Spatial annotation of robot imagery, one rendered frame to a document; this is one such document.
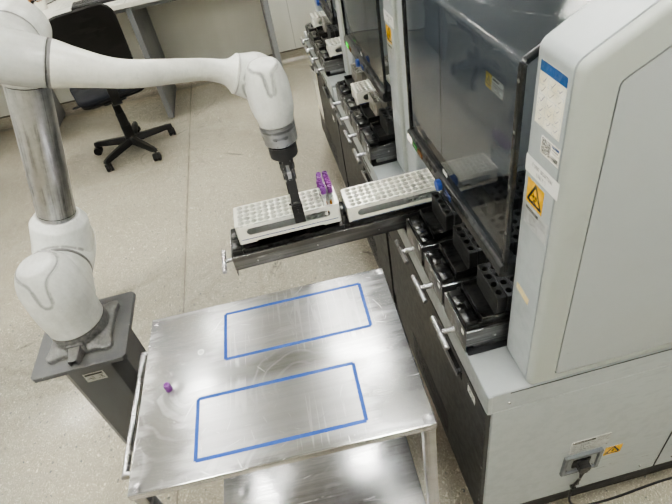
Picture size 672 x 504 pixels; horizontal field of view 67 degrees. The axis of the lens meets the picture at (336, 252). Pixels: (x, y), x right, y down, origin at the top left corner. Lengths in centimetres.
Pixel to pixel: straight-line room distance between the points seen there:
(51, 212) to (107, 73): 49
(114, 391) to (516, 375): 114
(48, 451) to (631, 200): 218
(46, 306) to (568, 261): 121
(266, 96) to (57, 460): 168
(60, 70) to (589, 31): 96
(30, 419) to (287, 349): 160
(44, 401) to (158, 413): 145
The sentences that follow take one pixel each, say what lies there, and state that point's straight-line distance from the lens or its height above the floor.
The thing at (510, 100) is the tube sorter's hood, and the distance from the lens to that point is 89.
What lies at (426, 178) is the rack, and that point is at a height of 87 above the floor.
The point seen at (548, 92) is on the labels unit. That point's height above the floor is 137.
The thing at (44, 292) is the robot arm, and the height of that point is 92.
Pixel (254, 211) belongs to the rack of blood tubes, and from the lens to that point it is 147.
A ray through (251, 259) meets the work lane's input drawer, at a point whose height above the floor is 78.
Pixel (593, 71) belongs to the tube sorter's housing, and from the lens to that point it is 74.
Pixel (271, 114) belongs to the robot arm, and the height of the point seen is 119.
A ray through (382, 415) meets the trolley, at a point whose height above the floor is 82.
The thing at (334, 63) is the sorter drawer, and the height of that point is 79.
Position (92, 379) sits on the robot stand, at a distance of 166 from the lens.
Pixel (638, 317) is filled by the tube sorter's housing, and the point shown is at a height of 88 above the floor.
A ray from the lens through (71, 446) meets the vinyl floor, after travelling 239.
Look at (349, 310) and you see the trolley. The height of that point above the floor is 82.
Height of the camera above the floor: 173
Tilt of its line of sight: 41 degrees down
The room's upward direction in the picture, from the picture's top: 12 degrees counter-clockwise
